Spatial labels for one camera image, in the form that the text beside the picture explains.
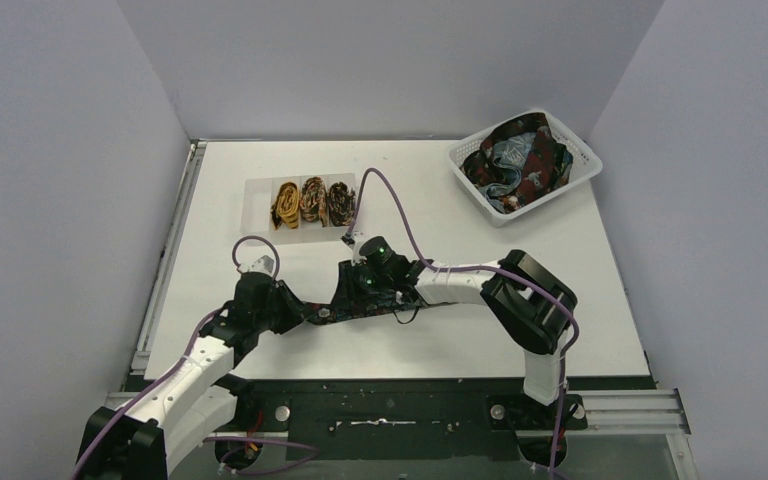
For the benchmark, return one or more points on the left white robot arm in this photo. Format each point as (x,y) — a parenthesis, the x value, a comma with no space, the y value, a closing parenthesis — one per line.
(149,434)

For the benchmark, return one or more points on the clear plastic organizer tray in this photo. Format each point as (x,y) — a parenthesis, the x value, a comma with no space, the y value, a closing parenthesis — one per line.
(258,197)

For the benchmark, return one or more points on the navy floral tie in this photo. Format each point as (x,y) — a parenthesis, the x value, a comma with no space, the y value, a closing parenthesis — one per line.
(344,308)

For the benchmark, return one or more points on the white plastic basket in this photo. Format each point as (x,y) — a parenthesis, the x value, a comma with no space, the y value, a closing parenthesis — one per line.
(586,166)

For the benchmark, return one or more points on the orange patterned rolled tie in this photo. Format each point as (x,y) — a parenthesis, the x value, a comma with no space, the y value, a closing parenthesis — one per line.
(313,207)

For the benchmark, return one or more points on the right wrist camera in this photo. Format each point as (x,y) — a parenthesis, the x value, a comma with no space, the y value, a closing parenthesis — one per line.
(353,239)

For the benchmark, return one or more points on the dark brown rolled tie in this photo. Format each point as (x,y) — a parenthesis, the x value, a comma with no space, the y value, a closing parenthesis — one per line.
(340,202)

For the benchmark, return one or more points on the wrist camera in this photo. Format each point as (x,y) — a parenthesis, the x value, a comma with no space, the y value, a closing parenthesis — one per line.
(265,264)
(353,239)

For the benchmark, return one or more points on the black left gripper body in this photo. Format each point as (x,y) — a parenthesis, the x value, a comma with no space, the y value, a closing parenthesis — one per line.
(283,299)

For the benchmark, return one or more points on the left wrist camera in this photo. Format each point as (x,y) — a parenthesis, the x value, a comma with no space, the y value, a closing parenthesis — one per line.
(265,264)

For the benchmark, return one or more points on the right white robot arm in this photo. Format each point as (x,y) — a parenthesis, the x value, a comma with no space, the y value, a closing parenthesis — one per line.
(530,303)

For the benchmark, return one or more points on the yellow rolled tie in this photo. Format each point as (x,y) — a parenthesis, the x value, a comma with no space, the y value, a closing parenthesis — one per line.
(285,210)

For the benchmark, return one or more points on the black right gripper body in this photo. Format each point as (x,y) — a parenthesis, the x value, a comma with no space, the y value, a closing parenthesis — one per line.
(360,278)

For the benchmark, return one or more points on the pile of patterned ties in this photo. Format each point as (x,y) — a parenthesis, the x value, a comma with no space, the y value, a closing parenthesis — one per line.
(518,163)

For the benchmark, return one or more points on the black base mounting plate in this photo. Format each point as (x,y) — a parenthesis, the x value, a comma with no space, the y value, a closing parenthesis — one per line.
(425,419)

